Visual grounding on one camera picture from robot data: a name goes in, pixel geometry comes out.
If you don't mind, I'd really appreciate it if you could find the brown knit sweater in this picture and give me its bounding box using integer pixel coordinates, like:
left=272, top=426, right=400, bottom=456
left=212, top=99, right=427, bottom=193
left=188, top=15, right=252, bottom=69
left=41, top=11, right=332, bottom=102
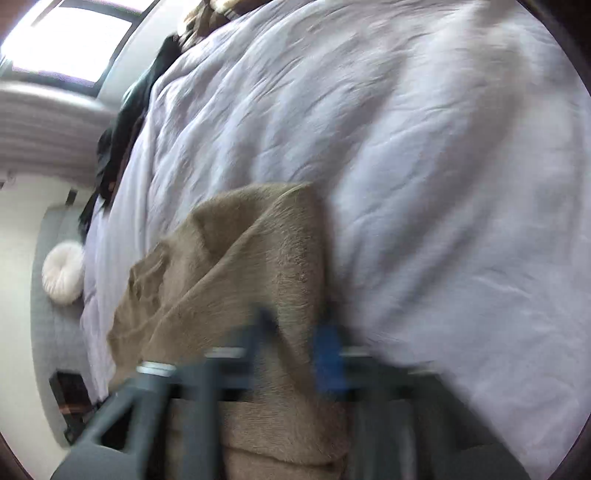
left=108, top=184, right=349, bottom=479

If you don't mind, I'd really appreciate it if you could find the beige striped clothes pile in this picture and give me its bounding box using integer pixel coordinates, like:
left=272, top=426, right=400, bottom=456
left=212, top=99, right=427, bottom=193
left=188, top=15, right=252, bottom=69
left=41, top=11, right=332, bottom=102
left=177, top=0, right=270, bottom=51

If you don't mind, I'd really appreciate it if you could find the grey quilted headboard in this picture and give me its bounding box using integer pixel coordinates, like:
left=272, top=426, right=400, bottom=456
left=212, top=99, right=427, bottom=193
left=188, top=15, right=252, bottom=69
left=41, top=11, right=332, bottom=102
left=30, top=205, right=97, bottom=448

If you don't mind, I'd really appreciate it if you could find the round white pleated cushion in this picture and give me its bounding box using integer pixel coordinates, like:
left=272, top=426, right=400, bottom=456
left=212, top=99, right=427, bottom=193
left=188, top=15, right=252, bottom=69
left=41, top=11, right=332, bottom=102
left=41, top=241, right=85, bottom=305

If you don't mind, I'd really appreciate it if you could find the lavender bed blanket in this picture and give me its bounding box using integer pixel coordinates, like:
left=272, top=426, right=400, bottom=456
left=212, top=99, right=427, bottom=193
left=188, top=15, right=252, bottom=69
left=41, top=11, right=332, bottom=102
left=83, top=1, right=590, bottom=479

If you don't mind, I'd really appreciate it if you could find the dark green black garment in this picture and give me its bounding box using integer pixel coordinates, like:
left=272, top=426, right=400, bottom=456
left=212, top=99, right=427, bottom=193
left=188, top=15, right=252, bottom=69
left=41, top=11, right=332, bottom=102
left=78, top=34, right=181, bottom=239

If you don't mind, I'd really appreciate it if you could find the grey window curtain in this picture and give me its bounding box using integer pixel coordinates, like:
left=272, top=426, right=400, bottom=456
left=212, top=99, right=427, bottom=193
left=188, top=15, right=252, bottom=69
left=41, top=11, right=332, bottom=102
left=0, top=81, right=115, bottom=186

